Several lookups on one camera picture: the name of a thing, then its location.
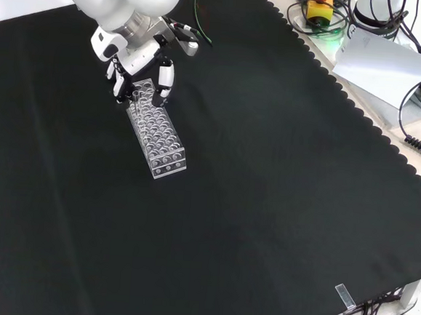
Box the clear tape strip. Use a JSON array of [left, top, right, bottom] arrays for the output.
[[334, 282, 358, 311]]

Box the yellow emergency stop button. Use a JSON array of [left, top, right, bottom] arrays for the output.
[[305, 0, 334, 28]]

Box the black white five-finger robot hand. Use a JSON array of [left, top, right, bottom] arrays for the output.
[[86, 25, 179, 109]]

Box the clear plastic test tube rack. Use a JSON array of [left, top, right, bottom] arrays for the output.
[[120, 77, 194, 183]]

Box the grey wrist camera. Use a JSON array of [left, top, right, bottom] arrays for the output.
[[159, 15, 202, 58]]

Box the clear glass test tube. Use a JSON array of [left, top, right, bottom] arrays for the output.
[[129, 89, 146, 125]]

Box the green cable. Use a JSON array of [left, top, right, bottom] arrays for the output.
[[189, 0, 217, 48]]

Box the white paper sheet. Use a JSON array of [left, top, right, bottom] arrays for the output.
[[329, 26, 421, 113]]

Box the black table cloth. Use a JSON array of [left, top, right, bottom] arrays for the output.
[[0, 0, 421, 315]]

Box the white table leg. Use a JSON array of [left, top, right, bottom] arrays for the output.
[[400, 277, 421, 311]]

